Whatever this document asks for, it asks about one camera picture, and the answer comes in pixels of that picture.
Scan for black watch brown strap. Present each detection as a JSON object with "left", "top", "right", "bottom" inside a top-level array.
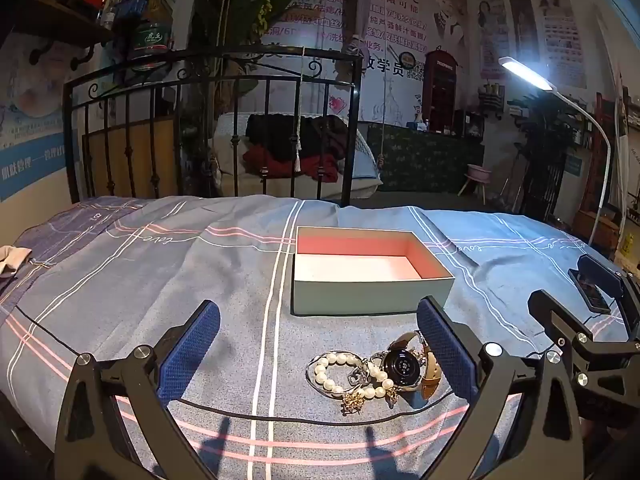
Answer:
[{"left": 372, "top": 331, "right": 443, "bottom": 402}]

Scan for white tassel cord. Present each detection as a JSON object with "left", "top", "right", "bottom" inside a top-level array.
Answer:
[{"left": 292, "top": 47, "right": 307, "bottom": 177}]

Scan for silver ring with stone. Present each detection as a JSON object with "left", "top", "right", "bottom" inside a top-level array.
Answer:
[{"left": 306, "top": 359, "right": 373, "bottom": 397}]

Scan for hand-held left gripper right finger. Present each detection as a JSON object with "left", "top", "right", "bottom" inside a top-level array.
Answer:
[{"left": 416, "top": 296, "right": 586, "bottom": 480}]

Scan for white pearl bracelet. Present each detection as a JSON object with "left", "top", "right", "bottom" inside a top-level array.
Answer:
[{"left": 312, "top": 352, "right": 396, "bottom": 402}]

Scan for black iron bed frame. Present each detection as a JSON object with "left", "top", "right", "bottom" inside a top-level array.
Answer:
[{"left": 62, "top": 46, "right": 363, "bottom": 208}]

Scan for narrow portrait wall poster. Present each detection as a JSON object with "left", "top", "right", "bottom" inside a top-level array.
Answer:
[{"left": 477, "top": 0, "right": 512, "bottom": 80}]

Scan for calendar wall poster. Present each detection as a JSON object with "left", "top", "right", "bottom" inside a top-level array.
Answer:
[{"left": 534, "top": 0, "right": 587, "bottom": 90}]

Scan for hanging rope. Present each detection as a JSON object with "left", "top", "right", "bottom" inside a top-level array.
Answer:
[{"left": 377, "top": 0, "right": 396, "bottom": 173}]

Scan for gold charm bangle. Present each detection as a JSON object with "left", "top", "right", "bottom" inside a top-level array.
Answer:
[{"left": 341, "top": 387, "right": 401, "bottom": 417}]

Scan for large wall poster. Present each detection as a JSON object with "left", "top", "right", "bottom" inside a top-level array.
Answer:
[{"left": 260, "top": 0, "right": 472, "bottom": 130}]

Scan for red phone booth cabinet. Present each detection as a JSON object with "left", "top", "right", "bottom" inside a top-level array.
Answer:
[{"left": 422, "top": 50, "right": 460, "bottom": 134}]

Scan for pink stool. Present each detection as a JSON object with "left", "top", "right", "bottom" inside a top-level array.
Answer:
[{"left": 457, "top": 164, "right": 493, "bottom": 206}]

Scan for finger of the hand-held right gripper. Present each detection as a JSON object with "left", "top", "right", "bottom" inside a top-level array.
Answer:
[
  {"left": 528, "top": 289, "right": 640, "bottom": 387},
  {"left": 579, "top": 254, "right": 640, "bottom": 341}
]

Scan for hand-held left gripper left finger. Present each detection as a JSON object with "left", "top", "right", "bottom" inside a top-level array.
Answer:
[{"left": 54, "top": 300, "right": 222, "bottom": 480}]

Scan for dark plant rack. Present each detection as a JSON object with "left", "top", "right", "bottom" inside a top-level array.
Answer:
[{"left": 509, "top": 104, "right": 572, "bottom": 213}]

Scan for green cardboard box pink inside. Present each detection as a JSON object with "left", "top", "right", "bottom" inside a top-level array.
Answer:
[{"left": 291, "top": 226, "right": 456, "bottom": 317}]

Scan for blue wall poster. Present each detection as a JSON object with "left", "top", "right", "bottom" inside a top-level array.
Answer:
[{"left": 0, "top": 35, "right": 70, "bottom": 202}]

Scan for white floor lamp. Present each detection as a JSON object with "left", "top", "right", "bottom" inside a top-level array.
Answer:
[{"left": 497, "top": 56, "right": 615, "bottom": 247}]

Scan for beige cloth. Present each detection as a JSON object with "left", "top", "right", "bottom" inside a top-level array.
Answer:
[{"left": 0, "top": 245, "right": 32, "bottom": 279}]

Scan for black clothes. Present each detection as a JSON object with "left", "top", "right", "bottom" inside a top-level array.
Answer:
[{"left": 245, "top": 113, "right": 352, "bottom": 157}]

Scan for wooden wall shelf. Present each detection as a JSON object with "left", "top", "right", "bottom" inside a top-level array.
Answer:
[{"left": 22, "top": 0, "right": 176, "bottom": 72}]

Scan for counter with green floral cloth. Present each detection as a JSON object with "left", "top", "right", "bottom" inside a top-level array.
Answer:
[{"left": 366, "top": 122, "right": 486, "bottom": 193}]

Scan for green tin can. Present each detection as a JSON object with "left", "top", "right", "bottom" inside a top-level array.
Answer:
[{"left": 131, "top": 21, "right": 169, "bottom": 59}]

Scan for dark narrow wall poster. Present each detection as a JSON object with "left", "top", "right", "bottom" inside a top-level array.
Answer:
[{"left": 510, "top": 0, "right": 537, "bottom": 63}]

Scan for black smartphone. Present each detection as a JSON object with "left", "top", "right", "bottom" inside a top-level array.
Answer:
[{"left": 569, "top": 267, "right": 614, "bottom": 316}]

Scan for blue grey striped bed sheet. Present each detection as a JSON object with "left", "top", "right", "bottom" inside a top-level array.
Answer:
[{"left": 0, "top": 195, "right": 640, "bottom": 480}]

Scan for blue box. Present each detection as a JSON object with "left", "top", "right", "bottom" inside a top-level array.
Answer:
[{"left": 111, "top": 0, "right": 152, "bottom": 25}]

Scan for red clothes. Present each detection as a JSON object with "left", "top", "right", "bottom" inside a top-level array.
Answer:
[{"left": 243, "top": 145, "right": 342, "bottom": 182}]

